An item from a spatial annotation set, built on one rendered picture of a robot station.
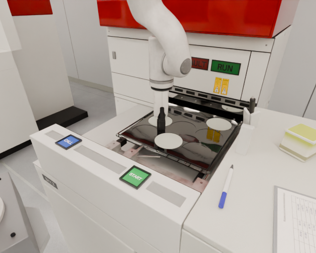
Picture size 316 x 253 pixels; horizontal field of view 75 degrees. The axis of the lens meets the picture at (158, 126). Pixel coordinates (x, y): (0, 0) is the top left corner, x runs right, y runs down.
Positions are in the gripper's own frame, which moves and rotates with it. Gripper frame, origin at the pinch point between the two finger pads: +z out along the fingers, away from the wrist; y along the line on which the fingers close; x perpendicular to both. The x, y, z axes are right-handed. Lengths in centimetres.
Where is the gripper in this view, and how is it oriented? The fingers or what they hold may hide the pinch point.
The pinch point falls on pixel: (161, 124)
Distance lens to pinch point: 79.3
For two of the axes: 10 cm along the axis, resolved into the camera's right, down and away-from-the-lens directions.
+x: 10.0, -0.2, 0.3
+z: 0.0, 8.6, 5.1
